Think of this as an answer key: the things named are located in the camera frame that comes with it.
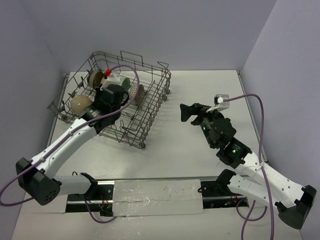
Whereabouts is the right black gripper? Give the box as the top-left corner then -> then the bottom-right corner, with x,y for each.
180,102 -> 223,149

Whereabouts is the teal glazed bowl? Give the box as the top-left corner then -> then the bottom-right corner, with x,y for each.
120,77 -> 131,93

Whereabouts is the brown ribbed bowl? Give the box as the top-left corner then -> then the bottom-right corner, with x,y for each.
87,70 -> 104,89

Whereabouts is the patterned mosaic bowl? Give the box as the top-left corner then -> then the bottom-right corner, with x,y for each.
128,84 -> 145,106

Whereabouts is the white bowl top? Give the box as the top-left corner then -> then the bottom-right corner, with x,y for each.
70,95 -> 93,116

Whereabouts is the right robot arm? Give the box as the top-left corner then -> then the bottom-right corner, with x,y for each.
179,103 -> 317,230

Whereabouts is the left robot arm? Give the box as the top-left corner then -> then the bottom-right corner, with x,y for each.
15,84 -> 130,206

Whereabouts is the white taped cover sheet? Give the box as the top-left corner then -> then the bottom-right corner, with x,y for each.
112,179 -> 204,217

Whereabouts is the grey wire dish rack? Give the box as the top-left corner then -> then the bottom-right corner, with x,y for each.
47,51 -> 172,149

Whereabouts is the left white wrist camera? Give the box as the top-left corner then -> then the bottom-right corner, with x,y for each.
100,68 -> 122,91

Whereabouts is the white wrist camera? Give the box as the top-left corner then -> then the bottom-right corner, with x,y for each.
100,68 -> 122,91
206,94 -> 230,113

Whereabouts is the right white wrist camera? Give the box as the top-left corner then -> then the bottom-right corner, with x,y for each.
206,94 -> 230,113

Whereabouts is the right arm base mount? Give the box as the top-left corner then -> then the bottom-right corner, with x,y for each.
197,169 -> 249,209

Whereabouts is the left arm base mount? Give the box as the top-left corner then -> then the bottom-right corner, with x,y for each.
65,183 -> 114,217

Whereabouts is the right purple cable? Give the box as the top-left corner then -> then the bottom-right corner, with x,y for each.
223,94 -> 273,240

